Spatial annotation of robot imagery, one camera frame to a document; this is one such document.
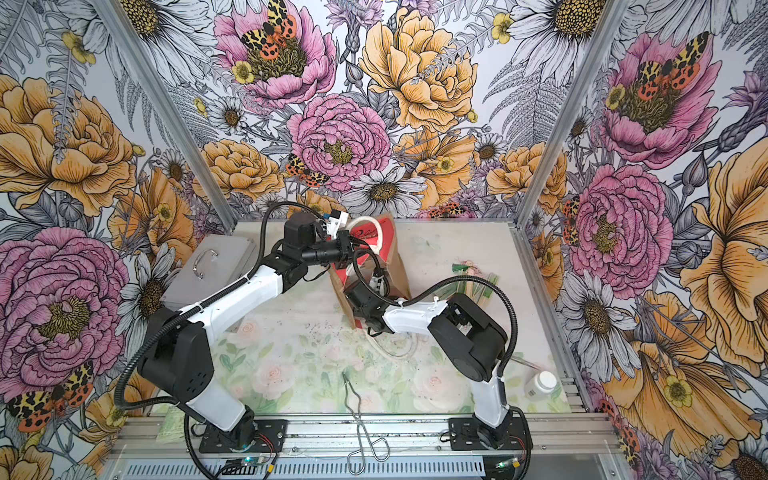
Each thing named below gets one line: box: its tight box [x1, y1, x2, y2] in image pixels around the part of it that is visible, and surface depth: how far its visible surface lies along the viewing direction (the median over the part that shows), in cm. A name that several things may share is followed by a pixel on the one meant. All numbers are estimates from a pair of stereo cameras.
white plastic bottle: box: [524, 370, 557, 402], surface depth 76 cm
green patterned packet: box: [151, 403, 185, 435], surface depth 76 cm
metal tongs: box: [341, 372, 391, 476], surface depth 76 cm
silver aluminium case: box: [161, 235, 258, 309], surface depth 91 cm
